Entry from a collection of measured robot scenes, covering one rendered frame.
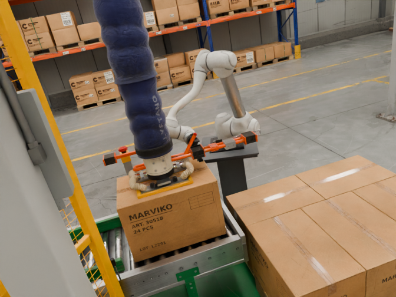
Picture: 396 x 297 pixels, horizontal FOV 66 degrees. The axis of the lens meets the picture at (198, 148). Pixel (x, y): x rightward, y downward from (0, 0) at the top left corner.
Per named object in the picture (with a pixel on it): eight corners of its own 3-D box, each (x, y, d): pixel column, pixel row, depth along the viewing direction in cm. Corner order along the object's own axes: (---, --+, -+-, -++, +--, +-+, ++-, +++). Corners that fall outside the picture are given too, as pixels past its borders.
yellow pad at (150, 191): (138, 199, 177) (135, 192, 175) (137, 191, 186) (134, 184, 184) (194, 183, 182) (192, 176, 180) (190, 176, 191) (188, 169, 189)
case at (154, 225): (134, 263, 187) (116, 209, 171) (132, 225, 223) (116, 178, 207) (227, 233, 196) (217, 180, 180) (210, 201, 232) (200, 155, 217)
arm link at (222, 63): (241, 128, 269) (264, 129, 256) (233, 140, 260) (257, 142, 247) (211, 48, 225) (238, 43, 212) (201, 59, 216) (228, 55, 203)
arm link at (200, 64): (189, 70, 225) (204, 68, 217) (194, 47, 228) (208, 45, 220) (199, 77, 236) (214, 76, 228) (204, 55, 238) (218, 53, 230)
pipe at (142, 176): (136, 192, 177) (133, 184, 175) (134, 174, 200) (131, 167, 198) (191, 177, 183) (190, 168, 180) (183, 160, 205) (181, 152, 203)
